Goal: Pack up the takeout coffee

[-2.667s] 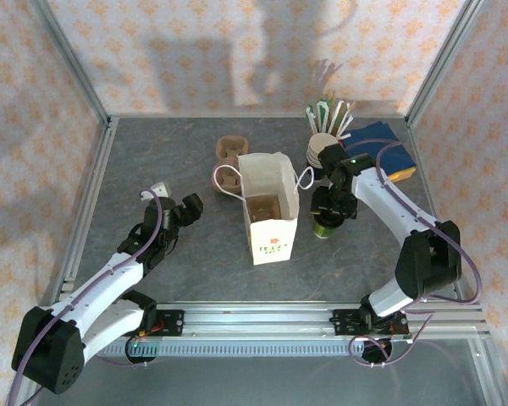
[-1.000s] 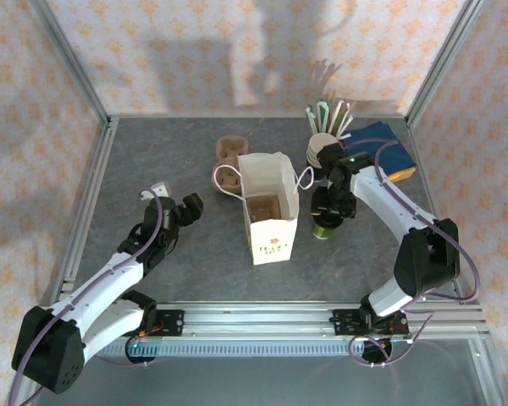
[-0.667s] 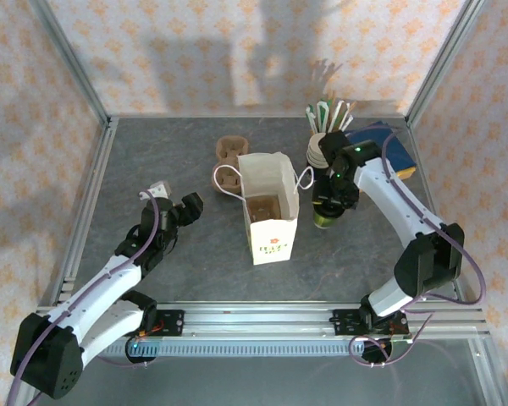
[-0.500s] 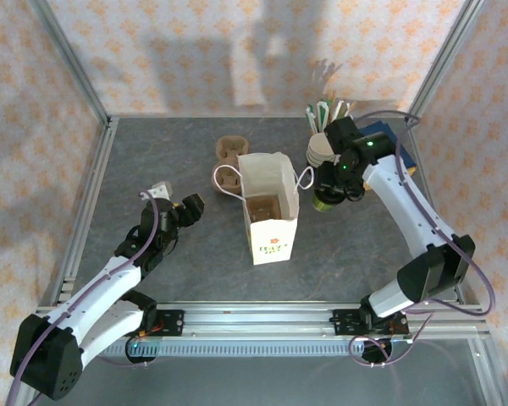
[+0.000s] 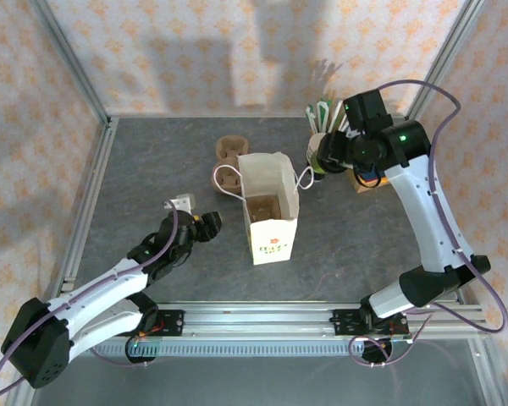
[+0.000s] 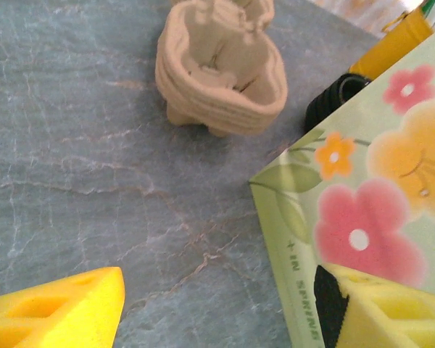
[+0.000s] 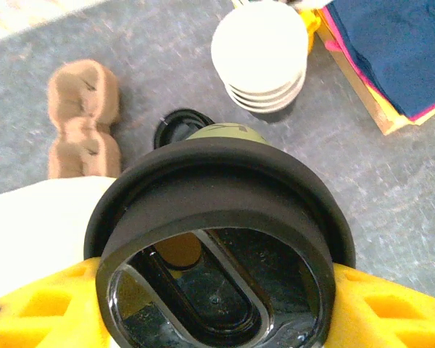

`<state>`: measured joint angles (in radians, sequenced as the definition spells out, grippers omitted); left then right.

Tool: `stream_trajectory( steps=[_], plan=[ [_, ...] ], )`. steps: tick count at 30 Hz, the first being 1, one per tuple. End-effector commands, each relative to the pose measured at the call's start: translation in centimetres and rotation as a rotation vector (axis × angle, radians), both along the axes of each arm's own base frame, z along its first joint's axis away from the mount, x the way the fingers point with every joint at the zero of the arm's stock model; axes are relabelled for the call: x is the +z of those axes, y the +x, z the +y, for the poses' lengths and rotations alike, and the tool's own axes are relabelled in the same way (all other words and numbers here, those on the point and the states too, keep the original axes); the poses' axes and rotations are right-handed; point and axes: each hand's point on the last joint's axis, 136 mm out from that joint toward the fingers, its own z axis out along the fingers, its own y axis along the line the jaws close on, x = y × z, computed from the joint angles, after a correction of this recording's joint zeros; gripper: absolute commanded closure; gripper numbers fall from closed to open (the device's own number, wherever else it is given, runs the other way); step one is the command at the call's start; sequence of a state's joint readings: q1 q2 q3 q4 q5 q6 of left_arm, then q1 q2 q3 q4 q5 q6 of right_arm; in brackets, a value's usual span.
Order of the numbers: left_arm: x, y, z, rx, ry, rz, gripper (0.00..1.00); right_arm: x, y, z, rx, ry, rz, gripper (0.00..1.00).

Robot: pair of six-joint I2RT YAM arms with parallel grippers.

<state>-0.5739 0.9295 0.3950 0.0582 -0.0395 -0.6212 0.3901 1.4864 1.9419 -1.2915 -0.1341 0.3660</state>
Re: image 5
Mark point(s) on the brown pulp cup carrier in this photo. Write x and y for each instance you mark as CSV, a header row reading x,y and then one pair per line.
x,y
262,209
230,148

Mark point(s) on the white LOVE LIFE paper bag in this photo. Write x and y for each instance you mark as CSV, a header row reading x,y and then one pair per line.
x,y
273,241

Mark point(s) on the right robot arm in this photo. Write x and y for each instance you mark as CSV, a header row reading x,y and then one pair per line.
x,y
423,220

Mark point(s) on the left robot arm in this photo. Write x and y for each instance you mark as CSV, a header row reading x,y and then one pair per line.
x,y
101,287

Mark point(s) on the stack of paper cups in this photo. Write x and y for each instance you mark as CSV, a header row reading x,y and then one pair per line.
x,y
315,144

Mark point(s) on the green striped wrapped straw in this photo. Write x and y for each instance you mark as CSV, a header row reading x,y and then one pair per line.
x,y
311,118
320,114

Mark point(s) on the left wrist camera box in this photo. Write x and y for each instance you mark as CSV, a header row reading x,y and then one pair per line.
x,y
182,202

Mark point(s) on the aluminium frame rail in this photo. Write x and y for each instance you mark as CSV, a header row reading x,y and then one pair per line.
x,y
89,190
173,116

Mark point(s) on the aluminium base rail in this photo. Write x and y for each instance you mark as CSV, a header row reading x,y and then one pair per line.
x,y
258,319

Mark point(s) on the aluminium frame post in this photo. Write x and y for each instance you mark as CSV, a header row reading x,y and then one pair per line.
x,y
67,59
446,59

